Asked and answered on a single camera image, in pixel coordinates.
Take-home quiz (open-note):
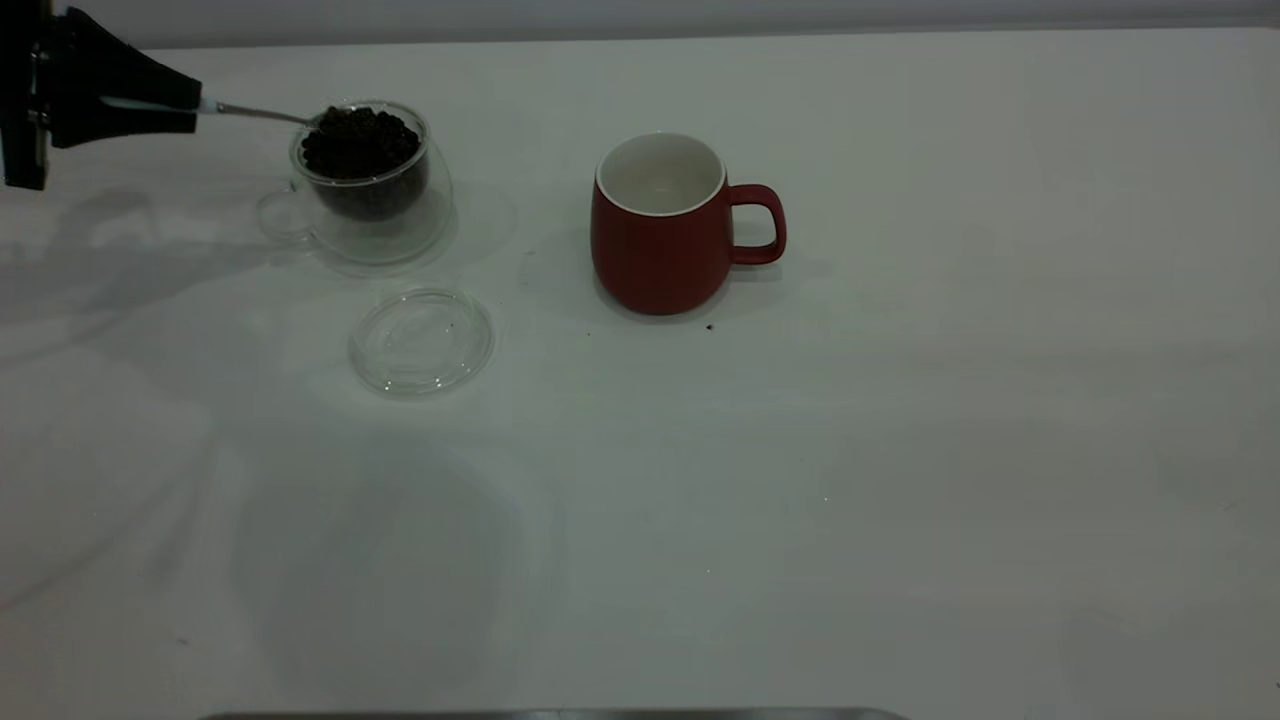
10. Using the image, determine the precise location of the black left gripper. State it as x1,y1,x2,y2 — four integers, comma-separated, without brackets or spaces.
0,0,203,191

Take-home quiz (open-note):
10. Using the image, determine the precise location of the metal spoon pale blue handle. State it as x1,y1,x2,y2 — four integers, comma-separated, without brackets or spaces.
100,95,326,131

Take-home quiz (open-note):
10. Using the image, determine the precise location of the red ceramic mug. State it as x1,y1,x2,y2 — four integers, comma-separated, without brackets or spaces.
590,132,788,317

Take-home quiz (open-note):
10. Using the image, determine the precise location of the dark coffee beans pile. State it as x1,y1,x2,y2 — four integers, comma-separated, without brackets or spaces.
300,105,425,222

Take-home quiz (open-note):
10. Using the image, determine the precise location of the clear glass cup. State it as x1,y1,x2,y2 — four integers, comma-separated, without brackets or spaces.
257,100,457,267

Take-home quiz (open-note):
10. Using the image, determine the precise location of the clear glass lid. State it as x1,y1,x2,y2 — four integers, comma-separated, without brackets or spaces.
347,288,496,400

